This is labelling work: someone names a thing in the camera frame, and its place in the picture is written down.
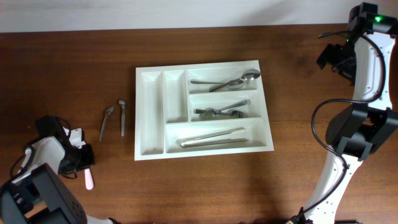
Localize white plastic cutlery tray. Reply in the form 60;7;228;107
135;60;274;161

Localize steel kitchen tongs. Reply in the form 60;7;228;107
177;128;249;149

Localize small steel teaspoon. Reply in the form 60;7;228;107
118;100;126;137
99;106;114;142

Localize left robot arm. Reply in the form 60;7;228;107
1;116;117;224

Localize small steel teaspoon left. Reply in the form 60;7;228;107
99;106;114;142

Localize steel fork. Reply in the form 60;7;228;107
193;109;249;118
198;100;251;121

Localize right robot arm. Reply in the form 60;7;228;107
288;2;397;223

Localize small steel teaspoon right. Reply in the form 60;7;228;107
118;100;126;137

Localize pink plastic knife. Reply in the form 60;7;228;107
84;168;95;190

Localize steel tablespoon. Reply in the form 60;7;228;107
209;69;261;92
190;79;245;90

